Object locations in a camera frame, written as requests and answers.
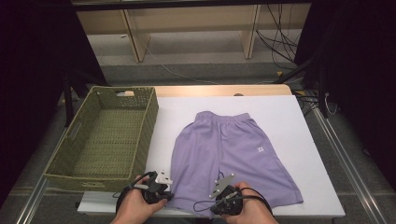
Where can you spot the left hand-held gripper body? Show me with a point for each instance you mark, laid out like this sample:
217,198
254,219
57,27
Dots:
162,179

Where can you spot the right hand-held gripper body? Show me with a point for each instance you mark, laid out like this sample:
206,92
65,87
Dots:
229,203

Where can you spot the purple shorts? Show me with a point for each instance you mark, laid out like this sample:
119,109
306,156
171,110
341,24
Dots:
236,146

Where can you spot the green woven basket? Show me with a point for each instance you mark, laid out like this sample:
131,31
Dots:
102,140

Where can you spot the person's right hand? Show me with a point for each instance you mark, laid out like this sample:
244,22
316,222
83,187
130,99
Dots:
255,214

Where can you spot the person's left hand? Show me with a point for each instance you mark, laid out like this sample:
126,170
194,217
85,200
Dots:
134,208

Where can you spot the white table board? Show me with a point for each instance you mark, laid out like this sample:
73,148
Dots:
174,105

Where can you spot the yellow tape piece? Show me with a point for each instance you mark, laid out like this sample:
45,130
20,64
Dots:
279,73

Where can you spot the light wooden shelf unit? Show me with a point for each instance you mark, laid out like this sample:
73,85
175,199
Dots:
193,18

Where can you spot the black curtain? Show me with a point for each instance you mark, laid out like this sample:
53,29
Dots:
31,62
358,62

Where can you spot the black metal bar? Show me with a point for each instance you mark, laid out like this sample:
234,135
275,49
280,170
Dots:
186,4

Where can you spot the aluminium rail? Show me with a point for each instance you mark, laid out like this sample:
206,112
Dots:
31,203
348,165

